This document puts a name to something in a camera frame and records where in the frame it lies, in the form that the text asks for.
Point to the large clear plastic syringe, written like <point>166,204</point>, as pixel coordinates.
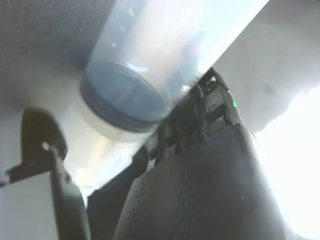
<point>150,50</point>

